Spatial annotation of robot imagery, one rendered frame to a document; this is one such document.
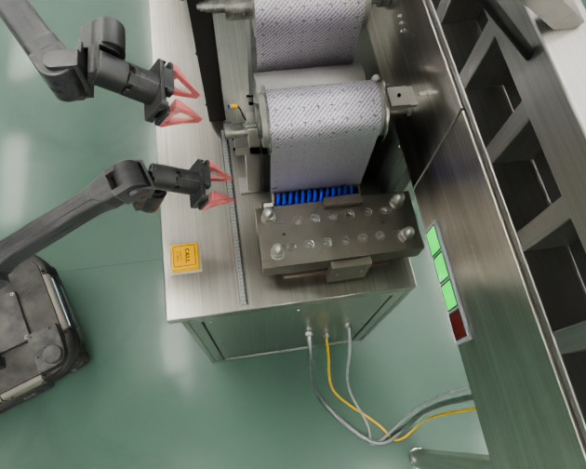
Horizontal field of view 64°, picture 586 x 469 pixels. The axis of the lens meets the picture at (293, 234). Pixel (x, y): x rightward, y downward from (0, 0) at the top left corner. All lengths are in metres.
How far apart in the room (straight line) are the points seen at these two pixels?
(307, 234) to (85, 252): 1.44
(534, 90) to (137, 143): 2.14
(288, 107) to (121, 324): 1.49
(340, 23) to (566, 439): 0.88
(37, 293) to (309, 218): 1.28
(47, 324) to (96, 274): 0.38
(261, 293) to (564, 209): 0.78
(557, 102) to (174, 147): 1.05
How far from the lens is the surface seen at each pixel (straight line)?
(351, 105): 1.02
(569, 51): 0.73
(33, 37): 0.95
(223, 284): 1.26
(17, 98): 2.99
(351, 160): 1.13
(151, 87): 0.90
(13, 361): 2.10
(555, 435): 0.82
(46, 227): 1.11
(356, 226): 1.19
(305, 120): 1.00
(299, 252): 1.14
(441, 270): 1.03
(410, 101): 1.08
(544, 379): 0.80
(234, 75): 1.60
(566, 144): 0.68
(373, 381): 2.15
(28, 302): 2.14
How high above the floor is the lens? 2.10
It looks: 67 degrees down
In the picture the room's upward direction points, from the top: 7 degrees clockwise
